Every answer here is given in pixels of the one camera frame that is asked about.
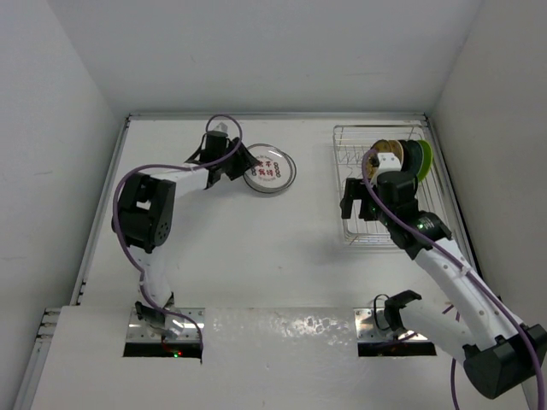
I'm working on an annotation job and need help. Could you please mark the white plate red characters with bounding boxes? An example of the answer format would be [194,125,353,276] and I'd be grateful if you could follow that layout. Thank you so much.
[243,143,297,195]

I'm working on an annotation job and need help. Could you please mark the beige plate floral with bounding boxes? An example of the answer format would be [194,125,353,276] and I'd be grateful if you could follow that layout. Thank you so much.
[363,139,404,185]

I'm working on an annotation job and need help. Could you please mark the green plate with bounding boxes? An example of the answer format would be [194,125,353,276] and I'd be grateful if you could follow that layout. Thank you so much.
[417,139,433,182]

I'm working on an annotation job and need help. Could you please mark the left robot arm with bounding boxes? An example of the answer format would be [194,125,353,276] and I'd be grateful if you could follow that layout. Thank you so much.
[111,131,260,337]

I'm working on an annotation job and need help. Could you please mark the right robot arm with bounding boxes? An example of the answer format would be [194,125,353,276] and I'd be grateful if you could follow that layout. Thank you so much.
[340,171,546,409]

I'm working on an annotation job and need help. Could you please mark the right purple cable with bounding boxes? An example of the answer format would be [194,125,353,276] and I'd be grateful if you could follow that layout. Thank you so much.
[361,147,547,410]

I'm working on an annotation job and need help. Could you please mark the purple cable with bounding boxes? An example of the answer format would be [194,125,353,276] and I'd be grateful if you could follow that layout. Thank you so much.
[361,147,547,410]
[111,114,244,351]

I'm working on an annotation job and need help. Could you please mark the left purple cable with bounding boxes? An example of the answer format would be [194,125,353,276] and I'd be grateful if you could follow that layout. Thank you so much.
[111,114,244,351]

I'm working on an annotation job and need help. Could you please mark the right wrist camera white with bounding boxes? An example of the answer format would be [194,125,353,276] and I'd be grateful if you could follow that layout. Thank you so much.
[371,153,402,185]

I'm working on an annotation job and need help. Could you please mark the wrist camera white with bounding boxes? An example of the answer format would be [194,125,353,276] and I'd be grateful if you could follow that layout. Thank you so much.
[214,122,228,133]
[371,153,402,185]

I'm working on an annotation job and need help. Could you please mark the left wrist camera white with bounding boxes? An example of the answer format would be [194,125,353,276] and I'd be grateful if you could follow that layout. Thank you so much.
[214,122,228,133]

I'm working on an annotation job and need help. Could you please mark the wire dish rack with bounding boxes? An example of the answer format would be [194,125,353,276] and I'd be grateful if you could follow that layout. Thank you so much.
[332,125,451,249]

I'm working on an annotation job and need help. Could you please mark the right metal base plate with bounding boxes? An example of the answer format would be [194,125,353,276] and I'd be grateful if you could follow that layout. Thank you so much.
[354,307,428,343]

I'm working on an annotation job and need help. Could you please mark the metal base plate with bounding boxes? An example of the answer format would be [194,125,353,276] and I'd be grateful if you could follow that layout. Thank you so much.
[354,307,428,343]
[126,307,204,344]

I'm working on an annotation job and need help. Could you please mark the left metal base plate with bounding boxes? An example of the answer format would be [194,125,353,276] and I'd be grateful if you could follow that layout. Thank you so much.
[126,307,204,344]

